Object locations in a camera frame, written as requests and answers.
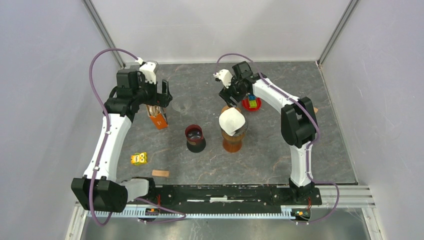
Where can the stacked toy brick tower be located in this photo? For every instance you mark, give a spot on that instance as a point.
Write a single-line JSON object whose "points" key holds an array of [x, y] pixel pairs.
{"points": [[252, 101]]}

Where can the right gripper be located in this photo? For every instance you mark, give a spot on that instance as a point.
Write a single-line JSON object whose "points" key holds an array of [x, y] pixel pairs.
{"points": [[226, 93]]}

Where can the red plastic lid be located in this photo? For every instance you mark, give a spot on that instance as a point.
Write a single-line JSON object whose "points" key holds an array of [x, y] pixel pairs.
{"points": [[244, 103]]}

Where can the small wooden block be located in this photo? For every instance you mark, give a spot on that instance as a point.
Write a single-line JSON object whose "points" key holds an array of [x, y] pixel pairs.
{"points": [[160, 173]]}

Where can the amber glass carafe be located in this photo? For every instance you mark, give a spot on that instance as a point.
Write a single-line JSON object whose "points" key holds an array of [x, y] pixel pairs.
{"points": [[232, 144]]}

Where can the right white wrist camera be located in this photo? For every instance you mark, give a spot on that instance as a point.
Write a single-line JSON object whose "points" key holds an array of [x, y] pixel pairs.
{"points": [[224, 76]]}

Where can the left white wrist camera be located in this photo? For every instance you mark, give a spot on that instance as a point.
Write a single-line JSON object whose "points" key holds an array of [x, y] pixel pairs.
{"points": [[149, 69]]}

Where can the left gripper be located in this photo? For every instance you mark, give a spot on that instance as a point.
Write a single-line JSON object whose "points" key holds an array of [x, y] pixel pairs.
{"points": [[162, 99]]}

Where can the yellow green toy block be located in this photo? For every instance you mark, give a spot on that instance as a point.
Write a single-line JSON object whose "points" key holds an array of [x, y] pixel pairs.
{"points": [[139, 158]]}

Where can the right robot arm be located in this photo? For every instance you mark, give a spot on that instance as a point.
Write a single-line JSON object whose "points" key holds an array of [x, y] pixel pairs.
{"points": [[299, 126]]}

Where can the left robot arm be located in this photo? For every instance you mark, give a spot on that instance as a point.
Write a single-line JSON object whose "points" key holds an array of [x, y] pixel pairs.
{"points": [[97, 189]]}

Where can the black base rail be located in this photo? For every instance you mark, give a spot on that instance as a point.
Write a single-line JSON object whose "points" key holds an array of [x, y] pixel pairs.
{"points": [[231, 198]]}

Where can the orange coffee filter box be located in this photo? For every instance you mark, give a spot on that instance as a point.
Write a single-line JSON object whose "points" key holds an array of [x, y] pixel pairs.
{"points": [[158, 116]]}

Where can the dark red cup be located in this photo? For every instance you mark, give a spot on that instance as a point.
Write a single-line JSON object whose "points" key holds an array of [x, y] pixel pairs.
{"points": [[195, 140]]}

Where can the white paper coffee filter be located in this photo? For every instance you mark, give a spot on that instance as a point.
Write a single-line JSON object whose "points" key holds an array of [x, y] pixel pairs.
{"points": [[232, 111]]}

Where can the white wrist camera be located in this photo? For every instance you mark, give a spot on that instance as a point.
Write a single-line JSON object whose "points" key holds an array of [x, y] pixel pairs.
{"points": [[149, 69], [224, 76]]}

